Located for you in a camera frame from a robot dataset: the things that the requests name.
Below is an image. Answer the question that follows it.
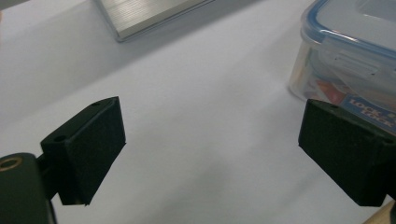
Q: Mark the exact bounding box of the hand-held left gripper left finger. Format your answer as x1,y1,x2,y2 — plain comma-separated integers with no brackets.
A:
40,96,127,206

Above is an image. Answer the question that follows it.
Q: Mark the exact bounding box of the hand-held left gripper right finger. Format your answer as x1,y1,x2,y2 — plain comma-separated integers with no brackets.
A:
297,98,396,208

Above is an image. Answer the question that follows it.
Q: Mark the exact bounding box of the clear plastic food container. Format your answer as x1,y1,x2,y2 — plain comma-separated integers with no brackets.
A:
288,29,396,135

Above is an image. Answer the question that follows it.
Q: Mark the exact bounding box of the light wooden piece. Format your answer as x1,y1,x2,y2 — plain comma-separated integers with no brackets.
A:
361,200,396,224

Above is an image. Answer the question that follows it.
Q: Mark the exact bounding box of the brushed metal slab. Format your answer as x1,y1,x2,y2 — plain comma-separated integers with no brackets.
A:
92,0,217,43

